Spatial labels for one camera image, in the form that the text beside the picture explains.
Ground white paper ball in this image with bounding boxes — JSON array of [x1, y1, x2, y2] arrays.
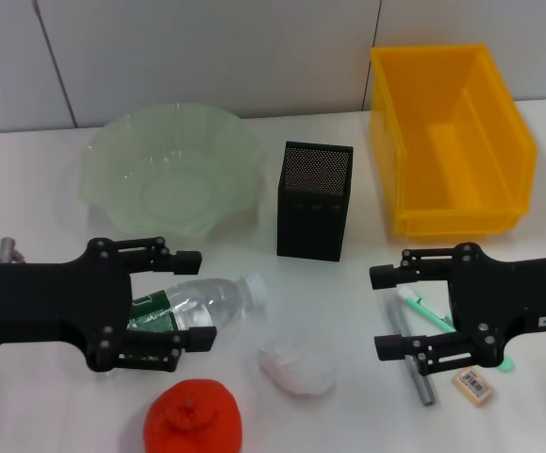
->
[[256, 329, 338, 395]]

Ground clear water bottle green label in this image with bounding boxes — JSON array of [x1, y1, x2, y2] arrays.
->
[[95, 272, 269, 381]]

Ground orange knitted toy fruit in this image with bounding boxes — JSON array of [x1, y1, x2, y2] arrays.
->
[[143, 378, 244, 453]]

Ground beige eraser with barcode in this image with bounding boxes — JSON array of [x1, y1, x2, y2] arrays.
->
[[452, 368, 497, 405]]

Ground green utility knife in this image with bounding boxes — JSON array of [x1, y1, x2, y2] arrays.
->
[[396, 284, 517, 375]]

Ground black mesh pen holder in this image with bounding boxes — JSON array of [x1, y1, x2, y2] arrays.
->
[[275, 140, 355, 263]]

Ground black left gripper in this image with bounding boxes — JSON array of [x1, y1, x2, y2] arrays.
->
[[0, 236, 204, 374]]

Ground yellow plastic bin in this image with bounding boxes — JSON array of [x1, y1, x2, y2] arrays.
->
[[369, 43, 538, 239]]

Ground grey pen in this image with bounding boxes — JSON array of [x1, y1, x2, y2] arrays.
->
[[385, 299, 438, 408]]

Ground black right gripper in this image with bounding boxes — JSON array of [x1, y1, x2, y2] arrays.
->
[[369, 243, 546, 378]]

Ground green glass fruit plate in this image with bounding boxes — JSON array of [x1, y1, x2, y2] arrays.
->
[[77, 102, 264, 240]]

